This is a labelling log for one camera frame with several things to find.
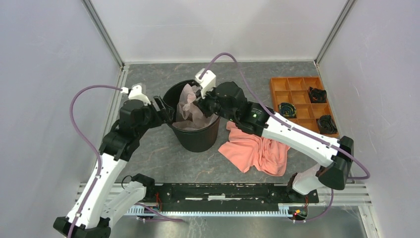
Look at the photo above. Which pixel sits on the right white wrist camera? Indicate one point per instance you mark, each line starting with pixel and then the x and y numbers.
pixel 206 80

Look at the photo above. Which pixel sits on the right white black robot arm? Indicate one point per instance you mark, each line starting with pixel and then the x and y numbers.
pixel 332 155

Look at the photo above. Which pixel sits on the aluminium corner post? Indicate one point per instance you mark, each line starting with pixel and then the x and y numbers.
pixel 334 31
pixel 88 4

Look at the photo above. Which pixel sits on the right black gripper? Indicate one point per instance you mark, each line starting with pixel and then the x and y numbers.
pixel 202 103

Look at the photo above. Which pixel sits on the black plastic trash bin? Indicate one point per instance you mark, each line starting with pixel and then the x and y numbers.
pixel 194 141

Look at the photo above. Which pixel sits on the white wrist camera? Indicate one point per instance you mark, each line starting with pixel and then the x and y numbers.
pixel 136 92
pixel 206 80

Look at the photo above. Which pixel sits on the orange compartment tray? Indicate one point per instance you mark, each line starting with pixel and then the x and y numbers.
pixel 294 90

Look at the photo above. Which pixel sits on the pink plastic trash bag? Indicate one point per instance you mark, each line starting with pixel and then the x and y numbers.
pixel 188 116

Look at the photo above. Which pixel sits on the left aluminium corner post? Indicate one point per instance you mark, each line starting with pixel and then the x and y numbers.
pixel 88 4

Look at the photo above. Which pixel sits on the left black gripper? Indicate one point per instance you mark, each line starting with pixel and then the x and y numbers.
pixel 166 113

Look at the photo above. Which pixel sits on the right aluminium corner post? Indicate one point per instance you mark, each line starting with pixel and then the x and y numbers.
pixel 334 31

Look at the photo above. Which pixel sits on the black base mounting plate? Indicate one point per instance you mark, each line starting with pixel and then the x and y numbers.
pixel 224 197

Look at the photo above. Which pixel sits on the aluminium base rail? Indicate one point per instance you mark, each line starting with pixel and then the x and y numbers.
pixel 355 194

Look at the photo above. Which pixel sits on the salmon pink cloth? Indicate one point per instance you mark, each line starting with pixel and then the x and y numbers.
pixel 246 150

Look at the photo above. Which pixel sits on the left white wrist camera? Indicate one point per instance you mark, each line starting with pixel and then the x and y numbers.
pixel 136 92

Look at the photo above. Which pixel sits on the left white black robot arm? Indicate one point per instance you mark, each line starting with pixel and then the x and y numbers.
pixel 91 216

